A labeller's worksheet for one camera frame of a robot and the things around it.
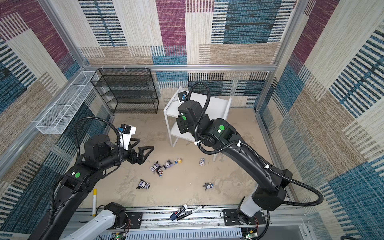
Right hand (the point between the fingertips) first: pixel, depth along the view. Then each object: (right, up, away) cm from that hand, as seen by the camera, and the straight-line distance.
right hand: (185, 118), depth 64 cm
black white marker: (+2, -47, +11) cm, 48 cm away
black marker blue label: (-6, -47, +10) cm, 49 cm away
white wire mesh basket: (-59, -1, +6) cm, 59 cm away
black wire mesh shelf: (-44, +22, +45) cm, 67 cm away
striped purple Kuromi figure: (-19, -28, +25) cm, 41 cm away
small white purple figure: (+8, -25, +27) cm, 38 cm away
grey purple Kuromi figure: (+12, -36, +18) cm, 42 cm away
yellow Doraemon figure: (-5, -25, +27) cm, 37 cm away
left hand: (-17, -10, 0) cm, 19 cm away
